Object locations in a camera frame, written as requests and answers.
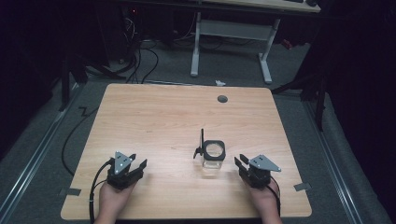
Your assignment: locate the metal floor rail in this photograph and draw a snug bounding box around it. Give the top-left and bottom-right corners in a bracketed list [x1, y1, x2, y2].
[303, 100, 364, 224]
[0, 83, 84, 219]

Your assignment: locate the bundle of black cables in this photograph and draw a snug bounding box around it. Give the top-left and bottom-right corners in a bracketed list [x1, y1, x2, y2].
[120, 12, 160, 85]

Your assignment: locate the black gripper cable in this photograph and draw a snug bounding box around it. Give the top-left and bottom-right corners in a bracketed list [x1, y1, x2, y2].
[268, 175, 282, 218]
[88, 158, 114, 224]

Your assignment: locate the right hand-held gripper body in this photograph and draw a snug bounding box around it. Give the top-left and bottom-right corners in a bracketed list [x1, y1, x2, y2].
[241, 154, 282, 190]

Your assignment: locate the white-legged desk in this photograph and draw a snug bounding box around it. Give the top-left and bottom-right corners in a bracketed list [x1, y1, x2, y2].
[118, 0, 322, 85]

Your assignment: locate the black floor cable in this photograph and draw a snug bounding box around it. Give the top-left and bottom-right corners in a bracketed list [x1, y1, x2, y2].
[61, 105, 100, 177]

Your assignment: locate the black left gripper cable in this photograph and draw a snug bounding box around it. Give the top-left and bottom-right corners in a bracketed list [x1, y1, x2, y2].
[88, 158, 114, 224]

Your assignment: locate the grey tape strip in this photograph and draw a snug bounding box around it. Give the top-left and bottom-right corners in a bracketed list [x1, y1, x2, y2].
[293, 182, 313, 192]
[59, 187, 82, 197]

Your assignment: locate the black stand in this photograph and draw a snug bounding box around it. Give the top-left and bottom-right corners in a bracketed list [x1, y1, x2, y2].
[270, 70, 329, 133]
[58, 50, 127, 113]

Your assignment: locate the clear jar with black lid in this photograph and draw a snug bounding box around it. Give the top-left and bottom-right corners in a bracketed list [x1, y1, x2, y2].
[192, 128, 227, 172]

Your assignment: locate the person's right hand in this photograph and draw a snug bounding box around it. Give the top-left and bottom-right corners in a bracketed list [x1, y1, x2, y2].
[247, 178, 281, 218]

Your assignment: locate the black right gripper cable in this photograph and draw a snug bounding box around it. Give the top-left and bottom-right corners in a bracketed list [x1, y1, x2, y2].
[268, 175, 282, 218]

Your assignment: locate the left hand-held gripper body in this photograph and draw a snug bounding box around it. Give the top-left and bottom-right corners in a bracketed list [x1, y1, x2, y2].
[106, 150, 140, 191]

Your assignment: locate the person's left hand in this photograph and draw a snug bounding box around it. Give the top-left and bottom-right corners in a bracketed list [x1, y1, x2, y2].
[98, 179, 138, 219]

